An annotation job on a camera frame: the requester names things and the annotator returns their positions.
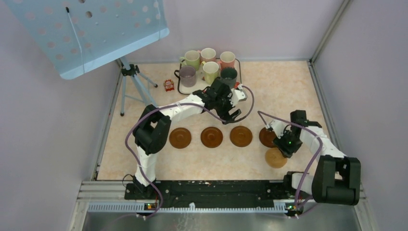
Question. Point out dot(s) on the woven rattan coaster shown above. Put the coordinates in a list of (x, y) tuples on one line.
[(274, 158)]

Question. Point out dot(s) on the dark green mug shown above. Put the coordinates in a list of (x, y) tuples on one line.
[(228, 76)]

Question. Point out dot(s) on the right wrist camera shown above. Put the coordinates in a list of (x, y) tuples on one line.
[(278, 127)]

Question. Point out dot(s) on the purple mug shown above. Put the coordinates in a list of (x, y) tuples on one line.
[(186, 75)]

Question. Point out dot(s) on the small red toy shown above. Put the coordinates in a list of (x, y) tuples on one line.
[(169, 85)]

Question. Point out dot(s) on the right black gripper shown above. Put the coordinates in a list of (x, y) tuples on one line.
[(287, 151)]

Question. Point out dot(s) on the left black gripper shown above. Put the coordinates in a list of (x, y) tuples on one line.
[(227, 95)]

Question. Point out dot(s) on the light blue tripod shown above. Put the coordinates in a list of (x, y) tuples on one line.
[(135, 85)]

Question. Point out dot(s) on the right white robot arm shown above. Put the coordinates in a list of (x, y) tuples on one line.
[(337, 177)]

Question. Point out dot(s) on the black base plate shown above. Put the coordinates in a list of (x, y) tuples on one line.
[(212, 193)]

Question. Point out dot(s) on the salmon pink mug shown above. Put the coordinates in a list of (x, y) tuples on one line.
[(227, 60)]

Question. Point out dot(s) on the strawberry enamel tray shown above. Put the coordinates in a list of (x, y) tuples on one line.
[(200, 82)]

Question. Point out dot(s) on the pale pink mug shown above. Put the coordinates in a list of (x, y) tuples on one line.
[(207, 55)]

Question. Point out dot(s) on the light green mug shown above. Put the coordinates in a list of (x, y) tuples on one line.
[(191, 58)]

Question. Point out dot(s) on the blue perforated board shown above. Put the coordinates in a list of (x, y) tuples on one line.
[(79, 36)]

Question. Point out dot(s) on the white cable duct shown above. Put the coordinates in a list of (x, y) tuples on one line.
[(138, 207)]

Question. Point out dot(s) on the yellow green mug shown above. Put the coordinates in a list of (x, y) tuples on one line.
[(210, 71)]

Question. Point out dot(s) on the brown wooden coaster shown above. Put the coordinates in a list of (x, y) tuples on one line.
[(211, 137), (241, 136), (180, 138), (267, 137)]

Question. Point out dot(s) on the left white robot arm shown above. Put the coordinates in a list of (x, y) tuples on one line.
[(152, 129)]

